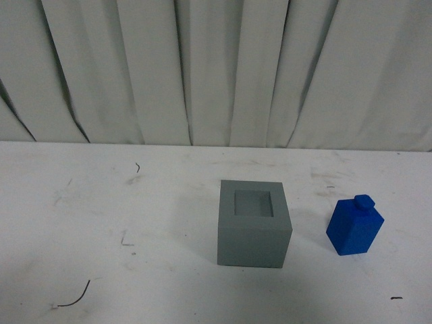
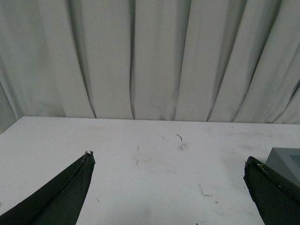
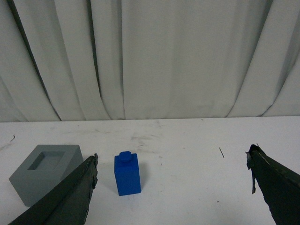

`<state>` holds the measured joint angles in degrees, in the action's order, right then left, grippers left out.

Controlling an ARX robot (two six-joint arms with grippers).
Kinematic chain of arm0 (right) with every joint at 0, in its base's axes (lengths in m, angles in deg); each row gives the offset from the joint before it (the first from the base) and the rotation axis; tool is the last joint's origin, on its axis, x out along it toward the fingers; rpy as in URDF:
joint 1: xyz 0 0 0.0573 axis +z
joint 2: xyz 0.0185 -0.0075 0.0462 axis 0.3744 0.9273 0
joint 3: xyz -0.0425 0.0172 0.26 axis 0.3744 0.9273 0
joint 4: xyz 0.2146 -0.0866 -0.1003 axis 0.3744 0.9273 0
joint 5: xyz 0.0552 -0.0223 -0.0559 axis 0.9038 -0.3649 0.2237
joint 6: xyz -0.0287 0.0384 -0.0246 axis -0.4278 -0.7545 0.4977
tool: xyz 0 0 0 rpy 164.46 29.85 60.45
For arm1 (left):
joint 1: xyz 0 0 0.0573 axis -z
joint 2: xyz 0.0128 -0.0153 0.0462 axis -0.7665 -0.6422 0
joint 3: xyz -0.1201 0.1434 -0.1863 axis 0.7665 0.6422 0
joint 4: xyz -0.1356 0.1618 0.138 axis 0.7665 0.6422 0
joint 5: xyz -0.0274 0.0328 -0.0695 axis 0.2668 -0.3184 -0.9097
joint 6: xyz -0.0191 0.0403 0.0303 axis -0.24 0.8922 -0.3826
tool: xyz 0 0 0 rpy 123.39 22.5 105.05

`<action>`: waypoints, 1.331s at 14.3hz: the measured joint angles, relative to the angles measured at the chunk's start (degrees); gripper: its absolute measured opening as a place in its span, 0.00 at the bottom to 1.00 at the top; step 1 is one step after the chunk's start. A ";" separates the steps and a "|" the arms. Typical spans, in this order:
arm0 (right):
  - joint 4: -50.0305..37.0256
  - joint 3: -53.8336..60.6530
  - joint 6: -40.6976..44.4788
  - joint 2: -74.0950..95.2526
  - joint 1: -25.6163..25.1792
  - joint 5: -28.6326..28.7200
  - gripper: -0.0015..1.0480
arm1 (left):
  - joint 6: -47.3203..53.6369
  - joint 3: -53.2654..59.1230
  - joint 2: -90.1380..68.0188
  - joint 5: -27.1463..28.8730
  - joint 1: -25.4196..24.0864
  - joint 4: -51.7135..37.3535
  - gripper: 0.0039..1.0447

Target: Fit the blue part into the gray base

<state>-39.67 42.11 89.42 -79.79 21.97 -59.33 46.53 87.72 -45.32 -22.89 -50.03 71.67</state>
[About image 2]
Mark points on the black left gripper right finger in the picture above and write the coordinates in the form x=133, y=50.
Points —
x=277, y=199

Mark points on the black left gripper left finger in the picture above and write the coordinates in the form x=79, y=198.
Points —
x=58, y=202

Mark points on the gray base block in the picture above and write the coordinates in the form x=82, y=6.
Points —
x=286, y=162

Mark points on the white curtain backdrop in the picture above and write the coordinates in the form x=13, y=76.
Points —
x=185, y=60

